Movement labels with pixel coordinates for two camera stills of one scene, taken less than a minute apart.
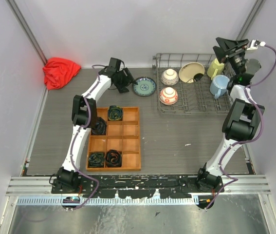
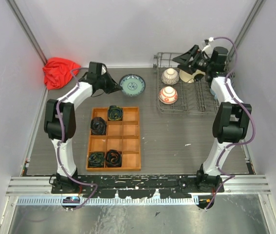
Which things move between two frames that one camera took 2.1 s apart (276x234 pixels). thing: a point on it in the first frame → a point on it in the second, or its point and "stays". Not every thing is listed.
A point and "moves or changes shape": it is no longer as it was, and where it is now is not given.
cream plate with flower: [187, 72] stays
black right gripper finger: [229, 44] → [185, 58]
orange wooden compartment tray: [123, 135] stays
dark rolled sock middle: [98, 126] stays
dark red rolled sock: [113, 158] stays
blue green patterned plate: [146, 87] moves or changes shape
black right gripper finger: [220, 53] → [187, 68]
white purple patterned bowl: [169, 77] stays
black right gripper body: [235, 59] → [200, 63]
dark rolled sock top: [115, 113] stays
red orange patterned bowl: [168, 96] stays
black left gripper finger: [130, 76] → [114, 90]
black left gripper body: [123, 79] → [106, 84]
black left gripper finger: [122, 89] → [114, 82]
